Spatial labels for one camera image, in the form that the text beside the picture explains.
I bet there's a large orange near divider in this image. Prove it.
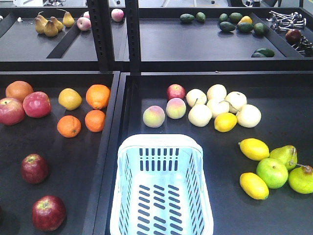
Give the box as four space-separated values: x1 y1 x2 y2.
86 84 111 110

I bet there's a black metal upright post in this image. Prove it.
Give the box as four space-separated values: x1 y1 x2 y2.
87 0 141 73

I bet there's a peach left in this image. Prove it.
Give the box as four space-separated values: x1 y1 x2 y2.
143 105 165 128

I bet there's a large orange back left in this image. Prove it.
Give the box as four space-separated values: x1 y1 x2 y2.
5 80 34 102

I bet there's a yellow orange citrus fruit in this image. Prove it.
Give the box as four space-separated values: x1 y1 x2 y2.
58 88 83 111

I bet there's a small orange front left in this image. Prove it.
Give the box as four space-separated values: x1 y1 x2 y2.
57 115 81 138

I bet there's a pink red apple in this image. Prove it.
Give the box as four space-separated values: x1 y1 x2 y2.
22 91 51 118
0 97 26 125

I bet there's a black wooden produce stand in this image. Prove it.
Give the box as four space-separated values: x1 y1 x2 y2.
0 7 313 235

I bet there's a green pear right edge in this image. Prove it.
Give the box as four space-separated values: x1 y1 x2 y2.
288 165 313 194

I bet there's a peach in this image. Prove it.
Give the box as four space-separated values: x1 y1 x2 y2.
143 105 165 128
166 98 186 119

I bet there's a light blue plastic basket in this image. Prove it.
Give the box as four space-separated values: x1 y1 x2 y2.
110 134 214 235

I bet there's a brown pear cluster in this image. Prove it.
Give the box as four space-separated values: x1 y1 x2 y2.
34 9 75 37

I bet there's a small orange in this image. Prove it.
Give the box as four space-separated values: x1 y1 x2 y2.
57 115 81 138
85 110 105 133

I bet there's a yellow lemon upper right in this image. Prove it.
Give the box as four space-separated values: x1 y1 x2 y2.
238 138 269 161

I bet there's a dark red apple rear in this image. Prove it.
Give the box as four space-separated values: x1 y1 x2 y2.
21 153 49 184

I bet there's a green pear back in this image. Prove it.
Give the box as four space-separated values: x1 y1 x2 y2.
269 145 298 171

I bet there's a dark red apple front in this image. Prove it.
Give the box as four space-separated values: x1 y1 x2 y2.
32 195 67 232

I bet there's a yellow lemon near pears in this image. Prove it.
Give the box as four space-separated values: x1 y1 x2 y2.
214 113 237 133

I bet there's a yellow lemon lower right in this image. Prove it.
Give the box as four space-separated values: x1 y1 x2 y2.
240 172 269 200

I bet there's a small orange front right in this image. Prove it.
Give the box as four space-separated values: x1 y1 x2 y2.
85 110 105 133

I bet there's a dark red apple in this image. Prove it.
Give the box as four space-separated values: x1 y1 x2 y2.
21 153 49 184
32 195 67 232

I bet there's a pink red apple right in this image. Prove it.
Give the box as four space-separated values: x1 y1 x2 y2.
22 91 51 118

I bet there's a green apple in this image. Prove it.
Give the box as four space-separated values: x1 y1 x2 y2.
256 158 289 189

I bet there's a red apple in right bin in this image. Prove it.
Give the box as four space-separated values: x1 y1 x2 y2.
167 84 186 100

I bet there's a pink red apple left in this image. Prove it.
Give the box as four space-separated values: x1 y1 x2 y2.
0 97 26 125

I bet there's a peach right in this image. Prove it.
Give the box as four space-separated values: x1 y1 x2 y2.
166 98 186 119

